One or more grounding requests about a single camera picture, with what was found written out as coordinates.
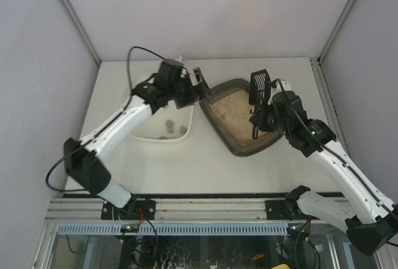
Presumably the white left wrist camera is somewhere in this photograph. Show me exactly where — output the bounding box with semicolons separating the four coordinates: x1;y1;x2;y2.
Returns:
174;55;185;65

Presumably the aluminium left frame post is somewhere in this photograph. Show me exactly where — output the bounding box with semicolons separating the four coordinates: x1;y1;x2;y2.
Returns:
58;0;101;67

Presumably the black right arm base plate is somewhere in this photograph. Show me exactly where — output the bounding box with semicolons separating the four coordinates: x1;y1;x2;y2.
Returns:
265;199;309;221

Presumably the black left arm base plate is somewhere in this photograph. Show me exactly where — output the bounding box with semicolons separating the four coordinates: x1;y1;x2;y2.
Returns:
101;199;156;221

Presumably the aluminium frame post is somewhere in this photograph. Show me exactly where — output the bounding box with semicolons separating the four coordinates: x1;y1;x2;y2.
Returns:
58;0;101;67
318;0;358;63

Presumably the brown plastic litter box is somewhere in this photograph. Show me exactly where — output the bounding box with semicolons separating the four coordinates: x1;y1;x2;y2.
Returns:
200;78;282;157

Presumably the black slotted litter scoop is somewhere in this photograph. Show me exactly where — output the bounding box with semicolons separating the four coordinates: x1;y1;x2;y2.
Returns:
249;69;271;140

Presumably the right controller board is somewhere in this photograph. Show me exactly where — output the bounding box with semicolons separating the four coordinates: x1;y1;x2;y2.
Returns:
287;222;311;237

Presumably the aluminium right side rail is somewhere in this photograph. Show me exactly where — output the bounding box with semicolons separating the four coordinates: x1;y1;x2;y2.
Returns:
309;57;351;157

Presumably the left controller board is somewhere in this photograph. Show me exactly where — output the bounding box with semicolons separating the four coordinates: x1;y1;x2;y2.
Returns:
121;224;140;234

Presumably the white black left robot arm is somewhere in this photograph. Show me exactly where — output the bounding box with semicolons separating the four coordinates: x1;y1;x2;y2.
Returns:
63;59;211;208

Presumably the aluminium right frame post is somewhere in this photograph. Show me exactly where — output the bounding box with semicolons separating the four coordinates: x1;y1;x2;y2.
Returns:
318;0;358;63

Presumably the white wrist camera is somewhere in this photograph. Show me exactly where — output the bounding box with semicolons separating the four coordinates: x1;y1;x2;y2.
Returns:
271;78;292;97
174;55;185;65

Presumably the controller board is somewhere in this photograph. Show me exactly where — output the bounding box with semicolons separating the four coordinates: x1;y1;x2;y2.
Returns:
121;224;140;234
287;222;311;237

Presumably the aluminium front mounting rail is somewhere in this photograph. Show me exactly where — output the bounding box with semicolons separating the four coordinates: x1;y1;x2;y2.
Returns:
44;196;384;222

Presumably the black left camera cable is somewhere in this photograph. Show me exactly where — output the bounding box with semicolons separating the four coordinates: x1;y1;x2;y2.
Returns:
45;46;165;193

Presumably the white plastic tub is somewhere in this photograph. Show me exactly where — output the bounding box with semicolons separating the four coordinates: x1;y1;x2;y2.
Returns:
129;101;194;142

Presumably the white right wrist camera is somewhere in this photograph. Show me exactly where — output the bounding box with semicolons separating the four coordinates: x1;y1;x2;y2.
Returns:
271;78;292;97

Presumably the grey slotted cable duct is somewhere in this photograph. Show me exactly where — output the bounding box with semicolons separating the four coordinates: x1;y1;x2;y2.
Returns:
57;222;289;236

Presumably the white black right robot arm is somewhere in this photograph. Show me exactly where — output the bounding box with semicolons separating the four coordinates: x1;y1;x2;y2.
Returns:
249;91;397;255

